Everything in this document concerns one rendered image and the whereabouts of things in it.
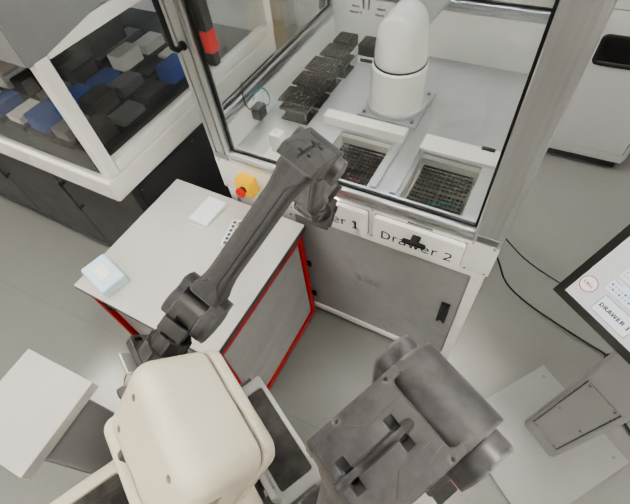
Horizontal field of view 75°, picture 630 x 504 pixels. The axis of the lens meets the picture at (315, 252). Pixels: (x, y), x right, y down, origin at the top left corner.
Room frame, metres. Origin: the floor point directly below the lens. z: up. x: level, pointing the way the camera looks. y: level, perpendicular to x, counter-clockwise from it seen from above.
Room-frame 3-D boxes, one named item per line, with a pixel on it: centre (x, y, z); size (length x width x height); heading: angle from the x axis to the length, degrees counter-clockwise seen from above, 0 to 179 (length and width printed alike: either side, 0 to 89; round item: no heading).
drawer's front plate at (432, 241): (0.76, -0.32, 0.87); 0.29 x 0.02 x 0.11; 55
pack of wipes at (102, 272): (0.88, 0.74, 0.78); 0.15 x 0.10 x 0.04; 42
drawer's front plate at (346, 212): (0.94, -0.07, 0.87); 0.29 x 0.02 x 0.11; 55
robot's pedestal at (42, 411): (0.45, 0.91, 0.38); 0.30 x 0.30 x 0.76; 59
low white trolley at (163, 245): (0.93, 0.44, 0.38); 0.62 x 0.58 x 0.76; 55
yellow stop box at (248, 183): (1.12, 0.21, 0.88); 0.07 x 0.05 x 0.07; 55
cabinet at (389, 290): (1.31, -0.38, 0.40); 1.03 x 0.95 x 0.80; 55
